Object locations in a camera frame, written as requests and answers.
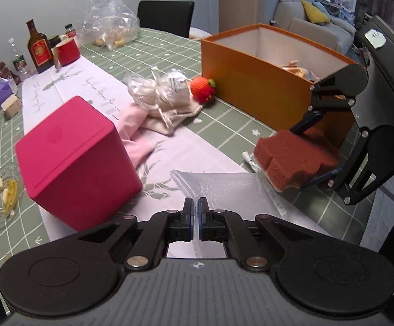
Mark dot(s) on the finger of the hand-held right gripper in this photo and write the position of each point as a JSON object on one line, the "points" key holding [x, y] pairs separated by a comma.
{"points": [[305, 122], [319, 180]]}

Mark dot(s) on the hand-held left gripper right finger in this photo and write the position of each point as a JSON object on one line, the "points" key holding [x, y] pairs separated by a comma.
{"points": [[203, 210]]}

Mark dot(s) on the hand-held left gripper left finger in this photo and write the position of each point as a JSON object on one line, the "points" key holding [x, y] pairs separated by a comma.
{"points": [[187, 210]]}

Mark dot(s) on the clear zip bag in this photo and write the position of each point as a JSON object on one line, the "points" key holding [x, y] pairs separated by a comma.
{"points": [[231, 193]]}

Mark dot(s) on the red-brown sponge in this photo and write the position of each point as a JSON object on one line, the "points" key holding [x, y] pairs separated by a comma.
{"points": [[292, 156]]}

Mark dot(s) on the orange cardboard box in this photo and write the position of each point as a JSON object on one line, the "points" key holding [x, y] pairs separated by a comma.
{"points": [[251, 74]]}

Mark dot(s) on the pink cloth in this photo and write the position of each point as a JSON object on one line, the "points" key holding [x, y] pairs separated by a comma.
{"points": [[136, 135]]}

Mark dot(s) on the red crochet strawberry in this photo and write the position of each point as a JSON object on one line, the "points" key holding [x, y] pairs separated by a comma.
{"points": [[202, 90]]}

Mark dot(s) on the white organza pouch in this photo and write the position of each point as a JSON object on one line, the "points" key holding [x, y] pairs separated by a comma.
{"points": [[156, 90]]}

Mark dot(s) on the grey sofa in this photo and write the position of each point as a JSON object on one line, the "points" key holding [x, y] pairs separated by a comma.
{"points": [[319, 34]]}

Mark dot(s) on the yellow cushion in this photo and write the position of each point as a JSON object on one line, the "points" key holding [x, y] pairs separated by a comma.
{"points": [[314, 12]]}

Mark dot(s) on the magenta square box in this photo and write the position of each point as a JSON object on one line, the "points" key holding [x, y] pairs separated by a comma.
{"points": [[78, 163]]}

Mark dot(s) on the beige door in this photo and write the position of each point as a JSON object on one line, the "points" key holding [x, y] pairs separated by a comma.
{"points": [[243, 0]]}

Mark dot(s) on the white fluffy cushion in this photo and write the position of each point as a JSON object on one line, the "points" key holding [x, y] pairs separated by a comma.
{"points": [[198, 33]]}

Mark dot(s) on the white table runner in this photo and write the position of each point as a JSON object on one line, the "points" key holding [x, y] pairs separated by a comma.
{"points": [[91, 85]]}

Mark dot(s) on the green checkered tablecloth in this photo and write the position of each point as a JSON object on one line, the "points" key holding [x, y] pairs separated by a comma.
{"points": [[142, 54]]}

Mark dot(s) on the black chair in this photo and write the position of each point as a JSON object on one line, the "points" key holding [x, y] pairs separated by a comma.
{"points": [[166, 17]]}

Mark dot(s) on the yellow food scraps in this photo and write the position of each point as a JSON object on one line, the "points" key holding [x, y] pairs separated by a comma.
{"points": [[11, 192]]}

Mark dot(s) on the clear glass plate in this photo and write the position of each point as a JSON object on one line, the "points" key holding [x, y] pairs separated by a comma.
{"points": [[0, 197]]}

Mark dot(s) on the red mug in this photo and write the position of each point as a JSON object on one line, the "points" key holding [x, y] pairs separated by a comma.
{"points": [[68, 54]]}

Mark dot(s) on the clear plastic bag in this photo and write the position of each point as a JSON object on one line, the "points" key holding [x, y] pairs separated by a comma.
{"points": [[110, 23]]}

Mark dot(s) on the small wooden box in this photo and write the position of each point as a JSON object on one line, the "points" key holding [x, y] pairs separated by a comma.
{"points": [[12, 107]]}

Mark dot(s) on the dark jar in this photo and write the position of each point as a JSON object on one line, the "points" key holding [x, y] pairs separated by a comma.
{"points": [[54, 40], [70, 31]]}

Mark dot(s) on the brown liquor bottle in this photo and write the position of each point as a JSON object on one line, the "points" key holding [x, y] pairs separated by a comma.
{"points": [[40, 51]]}

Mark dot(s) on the clear plastic water bottle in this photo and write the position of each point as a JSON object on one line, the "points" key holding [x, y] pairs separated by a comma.
{"points": [[17, 59]]}

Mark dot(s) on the brown figurine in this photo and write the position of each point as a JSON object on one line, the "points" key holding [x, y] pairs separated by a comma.
{"points": [[1, 69]]}

